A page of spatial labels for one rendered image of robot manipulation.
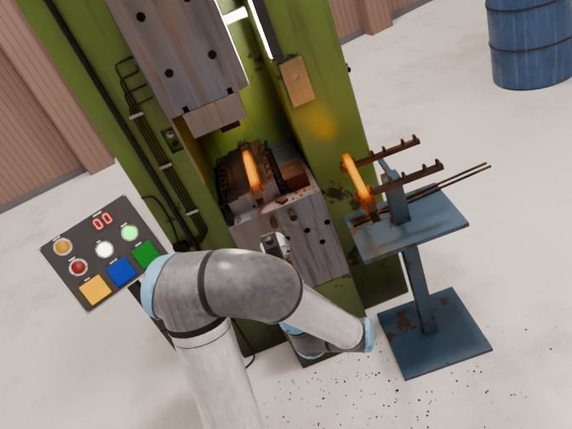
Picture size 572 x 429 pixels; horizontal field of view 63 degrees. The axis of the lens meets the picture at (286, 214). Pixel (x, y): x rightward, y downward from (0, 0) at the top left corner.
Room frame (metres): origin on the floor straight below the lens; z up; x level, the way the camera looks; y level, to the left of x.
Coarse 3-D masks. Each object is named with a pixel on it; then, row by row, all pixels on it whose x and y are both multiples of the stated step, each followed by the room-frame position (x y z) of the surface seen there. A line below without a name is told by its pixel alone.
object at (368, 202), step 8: (344, 160) 1.53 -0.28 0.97; (352, 168) 1.45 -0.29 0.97; (352, 176) 1.40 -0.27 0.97; (360, 176) 1.38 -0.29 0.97; (360, 184) 1.33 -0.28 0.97; (360, 192) 1.29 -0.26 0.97; (368, 192) 1.27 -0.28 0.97; (360, 200) 1.24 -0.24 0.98; (368, 200) 1.22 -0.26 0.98; (368, 208) 1.18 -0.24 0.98; (376, 208) 1.16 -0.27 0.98; (376, 216) 1.15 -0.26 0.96
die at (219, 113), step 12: (228, 96) 1.55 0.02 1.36; (204, 108) 1.56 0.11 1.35; (216, 108) 1.56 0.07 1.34; (228, 108) 1.55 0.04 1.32; (240, 108) 1.55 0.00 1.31; (192, 120) 1.56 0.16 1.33; (204, 120) 1.56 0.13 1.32; (216, 120) 1.56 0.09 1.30; (228, 120) 1.55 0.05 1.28; (192, 132) 1.56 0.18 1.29; (204, 132) 1.56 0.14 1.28
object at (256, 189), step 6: (246, 156) 1.82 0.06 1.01; (246, 162) 1.77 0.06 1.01; (246, 168) 1.72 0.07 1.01; (252, 168) 1.70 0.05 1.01; (252, 174) 1.64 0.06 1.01; (252, 180) 1.60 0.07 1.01; (252, 186) 1.54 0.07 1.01; (258, 186) 1.53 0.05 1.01; (252, 192) 1.54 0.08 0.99; (258, 192) 1.49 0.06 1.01; (258, 198) 1.45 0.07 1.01; (258, 204) 1.45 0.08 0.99
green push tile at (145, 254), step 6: (144, 246) 1.42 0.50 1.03; (150, 246) 1.42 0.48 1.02; (132, 252) 1.41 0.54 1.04; (138, 252) 1.41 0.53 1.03; (144, 252) 1.41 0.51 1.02; (150, 252) 1.41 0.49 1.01; (156, 252) 1.41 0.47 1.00; (138, 258) 1.40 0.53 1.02; (144, 258) 1.40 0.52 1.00; (150, 258) 1.40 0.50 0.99; (156, 258) 1.40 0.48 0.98; (144, 264) 1.39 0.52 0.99
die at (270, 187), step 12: (252, 144) 1.95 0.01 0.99; (228, 156) 1.96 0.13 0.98; (240, 156) 1.86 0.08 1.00; (252, 156) 1.82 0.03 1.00; (264, 156) 1.79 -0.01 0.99; (228, 168) 1.84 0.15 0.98; (240, 168) 1.78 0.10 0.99; (240, 180) 1.67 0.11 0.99; (264, 180) 1.59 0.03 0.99; (228, 192) 1.64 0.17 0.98; (240, 192) 1.58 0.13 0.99; (264, 192) 1.55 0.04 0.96; (276, 192) 1.55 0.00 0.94; (228, 204) 1.56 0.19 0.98; (240, 204) 1.56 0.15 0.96; (252, 204) 1.56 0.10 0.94
